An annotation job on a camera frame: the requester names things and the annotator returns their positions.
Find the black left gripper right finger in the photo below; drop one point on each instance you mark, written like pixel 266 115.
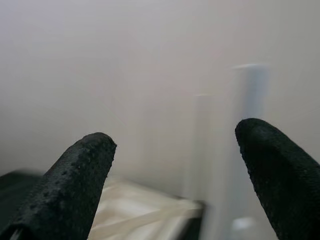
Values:
pixel 285 180

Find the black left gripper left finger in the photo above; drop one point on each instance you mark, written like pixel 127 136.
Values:
pixel 62 190

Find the white plastic table leg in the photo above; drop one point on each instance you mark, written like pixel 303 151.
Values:
pixel 252 95

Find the black table cloth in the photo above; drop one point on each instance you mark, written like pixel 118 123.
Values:
pixel 17 187

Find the white plastic table top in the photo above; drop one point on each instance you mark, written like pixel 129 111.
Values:
pixel 140 212

